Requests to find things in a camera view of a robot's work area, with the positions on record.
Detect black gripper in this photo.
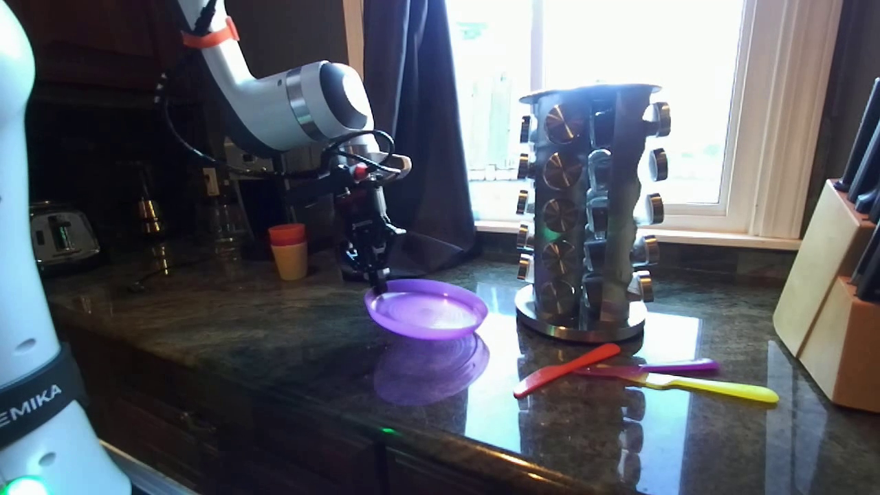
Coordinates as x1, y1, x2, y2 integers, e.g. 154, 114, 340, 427
319, 148, 411, 298

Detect metal revolving spice rack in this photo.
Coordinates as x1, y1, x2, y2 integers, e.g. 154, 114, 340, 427
510, 81, 674, 347

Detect orange strap on arm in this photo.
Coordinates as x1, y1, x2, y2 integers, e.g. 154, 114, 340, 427
179, 20, 242, 53

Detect dark grey curtain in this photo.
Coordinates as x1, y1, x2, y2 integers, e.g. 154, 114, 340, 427
361, 0, 482, 269

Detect silver toaster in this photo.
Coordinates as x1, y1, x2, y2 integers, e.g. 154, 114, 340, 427
29, 204, 105, 273

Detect orange plastic cup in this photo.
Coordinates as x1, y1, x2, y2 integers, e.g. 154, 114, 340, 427
267, 220, 311, 248

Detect wooden knife block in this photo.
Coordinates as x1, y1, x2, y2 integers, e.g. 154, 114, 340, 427
770, 178, 880, 415

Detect purple plastic knife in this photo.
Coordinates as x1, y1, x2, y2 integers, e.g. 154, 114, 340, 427
629, 358, 724, 380

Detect purple plastic plate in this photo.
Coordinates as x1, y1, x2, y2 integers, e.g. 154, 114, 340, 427
363, 277, 488, 347

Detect white window frame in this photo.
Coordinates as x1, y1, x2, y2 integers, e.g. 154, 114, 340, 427
340, 0, 846, 253

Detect yellow plastic knife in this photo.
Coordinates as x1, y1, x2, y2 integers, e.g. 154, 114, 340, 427
586, 367, 780, 411

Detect black handled kitchen knife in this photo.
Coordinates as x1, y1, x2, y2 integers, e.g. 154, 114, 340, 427
850, 228, 880, 306
832, 77, 880, 202

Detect yellow plastic cup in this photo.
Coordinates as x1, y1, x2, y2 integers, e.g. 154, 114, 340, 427
270, 240, 311, 283

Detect orange plastic knife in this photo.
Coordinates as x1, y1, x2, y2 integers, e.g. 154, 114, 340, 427
510, 341, 626, 401

